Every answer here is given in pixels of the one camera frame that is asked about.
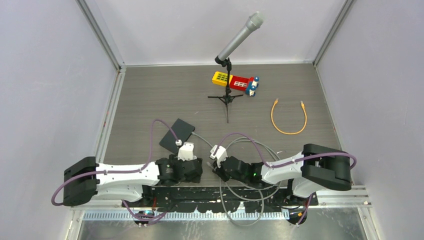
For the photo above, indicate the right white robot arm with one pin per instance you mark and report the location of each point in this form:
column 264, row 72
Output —
column 313, row 169

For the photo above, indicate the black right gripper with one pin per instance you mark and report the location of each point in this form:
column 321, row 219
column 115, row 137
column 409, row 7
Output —
column 220, row 171

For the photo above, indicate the grey handheld microphone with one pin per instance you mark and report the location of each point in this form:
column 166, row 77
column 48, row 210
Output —
column 253, row 23

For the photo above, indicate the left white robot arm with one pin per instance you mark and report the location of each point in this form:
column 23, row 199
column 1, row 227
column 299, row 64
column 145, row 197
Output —
column 88, row 180

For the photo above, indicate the slotted cable duct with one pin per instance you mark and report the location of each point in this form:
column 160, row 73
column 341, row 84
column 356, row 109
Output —
column 124, row 215

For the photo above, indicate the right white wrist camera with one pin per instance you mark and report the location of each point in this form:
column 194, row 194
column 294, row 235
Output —
column 219, row 154

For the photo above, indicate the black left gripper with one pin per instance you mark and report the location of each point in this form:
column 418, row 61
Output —
column 196, row 180

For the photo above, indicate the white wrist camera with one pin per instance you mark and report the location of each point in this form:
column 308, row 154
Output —
column 186, row 152
column 219, row 154

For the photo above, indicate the black network switch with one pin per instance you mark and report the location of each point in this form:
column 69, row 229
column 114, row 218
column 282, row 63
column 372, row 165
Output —
column 182, row 129

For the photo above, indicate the black microphone tripod stand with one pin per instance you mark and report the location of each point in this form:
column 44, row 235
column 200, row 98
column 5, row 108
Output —
column 227, row 98

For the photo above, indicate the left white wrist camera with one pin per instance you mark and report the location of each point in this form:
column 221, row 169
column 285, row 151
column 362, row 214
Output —
column 186, row 152

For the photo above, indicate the colourful toy block vehicle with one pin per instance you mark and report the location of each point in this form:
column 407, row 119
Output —
column 246, row 85

